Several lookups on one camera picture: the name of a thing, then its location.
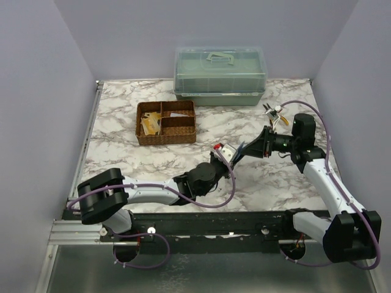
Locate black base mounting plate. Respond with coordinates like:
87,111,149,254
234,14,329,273
100,211,301,255

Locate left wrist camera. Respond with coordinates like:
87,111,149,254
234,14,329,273
213,143,238,164

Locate brown wicker divided tray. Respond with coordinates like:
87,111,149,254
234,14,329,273
136,100,197,146

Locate white card in tray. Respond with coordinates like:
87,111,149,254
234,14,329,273
169,112,189,117

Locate green clear-lid storage box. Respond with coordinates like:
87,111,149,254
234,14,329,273
174,47,268,106

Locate yellow handled pliers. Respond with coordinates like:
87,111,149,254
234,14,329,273
262,103,290,126

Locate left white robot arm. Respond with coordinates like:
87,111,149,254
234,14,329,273
68,153,235,241

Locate black leather card holder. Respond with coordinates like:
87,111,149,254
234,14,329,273
232,141,245,167

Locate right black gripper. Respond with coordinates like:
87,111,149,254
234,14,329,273
241,126,299,158

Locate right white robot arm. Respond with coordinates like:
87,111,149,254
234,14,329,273
241,114,381,263

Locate gold cards in tray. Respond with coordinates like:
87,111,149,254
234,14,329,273
141,112,161,136

